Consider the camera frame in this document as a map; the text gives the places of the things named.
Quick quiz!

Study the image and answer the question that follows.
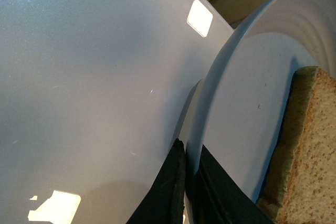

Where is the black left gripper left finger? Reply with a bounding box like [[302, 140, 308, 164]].
[[127, 139, 186, 223]]

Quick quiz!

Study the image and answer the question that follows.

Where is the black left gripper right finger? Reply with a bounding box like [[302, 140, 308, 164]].
[[192, 146, 273, 223]]

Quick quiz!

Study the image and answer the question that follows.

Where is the brown bread slice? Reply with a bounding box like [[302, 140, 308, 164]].
[[257, 66, 335, 223]]

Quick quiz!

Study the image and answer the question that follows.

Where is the white round plate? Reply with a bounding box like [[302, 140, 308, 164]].
[[186, 0, 335, 223]]

